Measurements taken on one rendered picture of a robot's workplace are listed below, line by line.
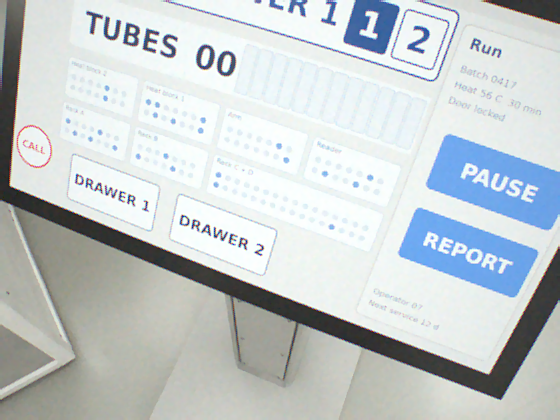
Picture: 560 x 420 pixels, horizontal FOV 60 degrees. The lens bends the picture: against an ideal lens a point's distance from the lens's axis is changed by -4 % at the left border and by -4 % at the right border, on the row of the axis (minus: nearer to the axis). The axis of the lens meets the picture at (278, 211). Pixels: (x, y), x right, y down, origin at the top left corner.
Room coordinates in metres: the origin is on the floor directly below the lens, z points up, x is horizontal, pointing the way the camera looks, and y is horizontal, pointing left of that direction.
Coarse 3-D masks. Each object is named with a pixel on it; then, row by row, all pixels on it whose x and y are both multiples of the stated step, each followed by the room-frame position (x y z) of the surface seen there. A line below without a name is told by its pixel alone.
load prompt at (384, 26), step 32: (160, 0) 0.33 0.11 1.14; (192, 0) 0.32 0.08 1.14; (224, 0) 0.32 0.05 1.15; (256, 0) 0.32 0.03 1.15; (288, 0) 0.31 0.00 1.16; (320, 0) 0.31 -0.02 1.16; (352, 0) 0.31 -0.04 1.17; (384, 0) 0.30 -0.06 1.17; (416, 0) 0.30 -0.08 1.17; (288, 32) 0.30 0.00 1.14; (320, 32) 0.29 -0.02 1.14; (352, 32) 0.29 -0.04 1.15; (384, 32) 0.29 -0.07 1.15; (416, 32) 0.29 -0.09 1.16; (448, 32) 0.28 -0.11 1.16; (384, 64) 0.27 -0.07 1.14; (416, 64) 0.27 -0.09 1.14
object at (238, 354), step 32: (224, 320) 0.41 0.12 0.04; (256, 320) 0.27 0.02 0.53; (288, 320) 0.25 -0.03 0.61; (192, 352) 0.31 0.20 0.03; (224, 352) 0.32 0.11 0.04; (256, 352) 0.27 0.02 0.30; (288, 352) 0.24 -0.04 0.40; (320, 352) 0.34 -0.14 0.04; (352, 352) 0.35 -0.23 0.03; (192, 384) 0.23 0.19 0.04; (224, 384) 0.24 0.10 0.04; (256, 384) 0.24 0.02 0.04; (288, 384) 0.24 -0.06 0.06; (320, 384) 0.26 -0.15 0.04; (160, 416) 0.14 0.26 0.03; (192, 416) 0.15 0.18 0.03; (224, 416) 0.16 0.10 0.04; (256, 416) 0.16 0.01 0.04; (288, 416) 0.17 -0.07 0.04; (320, 416) 0.17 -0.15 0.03
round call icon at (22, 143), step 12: (24, 120) 0.28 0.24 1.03; (24, 132) 0.27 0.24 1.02; (36, 132) 0.27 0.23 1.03; (48, 132) 0.27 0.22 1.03; (24, 144) 0.27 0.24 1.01; (36, 144) 0.26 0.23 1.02; (48, 144) 0.26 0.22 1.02; (24, 156) 0.26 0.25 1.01; (36, 156) 0.26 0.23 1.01; (48, 156) 0.26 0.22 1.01; (36, 168) 0.25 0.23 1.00; (48, 168) 0.25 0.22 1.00
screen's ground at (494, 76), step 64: (64, 0) 0.34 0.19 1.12; (128, 0) 0.33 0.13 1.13; (448, 0) 0.30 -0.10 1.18; (64, 64) 0.31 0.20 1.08; (128, 64) 0.30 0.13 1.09; (448, 64) 0.27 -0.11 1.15; (512, 64) 0.26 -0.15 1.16; (320, 128) 0.25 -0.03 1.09; (448, 128) 0.24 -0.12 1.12; (512, 128) 0.23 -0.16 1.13; (64, 192) 0.23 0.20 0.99; (192, 192) 0.22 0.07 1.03; (192, 256) 0.18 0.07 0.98; (320, 256) 0.18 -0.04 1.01; (384, 256) 0.17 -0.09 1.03; (384, 320) 0.13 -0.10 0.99; (448, 320) 0.13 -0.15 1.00; (512, 320) 0.13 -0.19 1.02
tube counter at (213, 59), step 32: (192, 64) 0.29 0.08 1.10; (224, 64) 0.29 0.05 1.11; (256, 64) 0.28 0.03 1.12; (288, 64) 0.28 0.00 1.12; (320, 64) 0.28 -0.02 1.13; (256, 96) 0.27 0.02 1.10; (288, 96) 0.27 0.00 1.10; (320, 96) 0.26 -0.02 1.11; (352, 96) 0.26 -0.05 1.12; (384, 96) 0.26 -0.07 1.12; (416, 96) 0.26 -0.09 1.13; (352, 128) 0.24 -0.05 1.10; (384, 128) 0.24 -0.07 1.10; (416, 128) 0.24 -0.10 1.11
